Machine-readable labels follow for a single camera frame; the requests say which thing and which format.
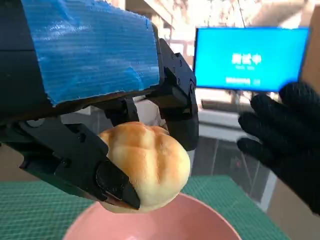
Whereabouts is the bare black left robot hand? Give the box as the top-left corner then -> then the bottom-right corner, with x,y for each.
0,0 -> 200,210

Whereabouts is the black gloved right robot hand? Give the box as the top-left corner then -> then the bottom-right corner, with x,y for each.
236,81 -> 320,216

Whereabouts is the round toy bread bun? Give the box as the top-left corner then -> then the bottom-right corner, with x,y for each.
97,121 -> 191,214

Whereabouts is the pink bowl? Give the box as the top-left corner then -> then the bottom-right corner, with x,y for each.
61,192 -> 242,240

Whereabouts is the blue screen monitor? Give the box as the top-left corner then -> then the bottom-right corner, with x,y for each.
193,26 -> 312,93

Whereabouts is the green cutting mat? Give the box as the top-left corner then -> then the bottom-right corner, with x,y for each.
0,174 -> 292,240

